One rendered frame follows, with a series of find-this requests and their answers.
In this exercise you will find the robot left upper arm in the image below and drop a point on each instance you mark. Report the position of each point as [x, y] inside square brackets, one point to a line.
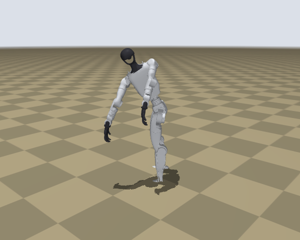
[125, 83]

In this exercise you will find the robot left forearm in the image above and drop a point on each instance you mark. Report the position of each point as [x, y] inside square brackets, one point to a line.
[111, 114]

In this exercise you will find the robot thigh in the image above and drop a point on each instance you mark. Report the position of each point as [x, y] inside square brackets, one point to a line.
[162, 138]
[156, 130]

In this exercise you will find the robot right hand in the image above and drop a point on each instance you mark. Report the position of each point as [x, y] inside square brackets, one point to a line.
[143, 111]

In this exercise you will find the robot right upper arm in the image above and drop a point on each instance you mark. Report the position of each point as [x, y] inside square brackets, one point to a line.
[153, 65]

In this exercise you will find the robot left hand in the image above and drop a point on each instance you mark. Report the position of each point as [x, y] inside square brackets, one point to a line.
[106, 131]

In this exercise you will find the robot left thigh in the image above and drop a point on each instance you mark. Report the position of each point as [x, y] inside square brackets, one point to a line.
[156, 130]

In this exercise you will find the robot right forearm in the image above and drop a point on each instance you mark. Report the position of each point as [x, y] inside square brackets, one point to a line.
[147, 93]

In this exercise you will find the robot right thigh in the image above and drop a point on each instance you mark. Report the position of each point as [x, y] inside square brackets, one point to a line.
[162, 138]

